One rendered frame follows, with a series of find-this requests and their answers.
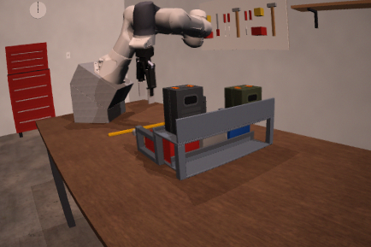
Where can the blue open bin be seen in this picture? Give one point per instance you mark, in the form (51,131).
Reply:
(238,131)

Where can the red bin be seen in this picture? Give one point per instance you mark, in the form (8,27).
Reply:
(168,148)

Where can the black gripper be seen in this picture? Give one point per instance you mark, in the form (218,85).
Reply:
(142,60)

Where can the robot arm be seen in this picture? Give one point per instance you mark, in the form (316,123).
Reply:
(139,31)

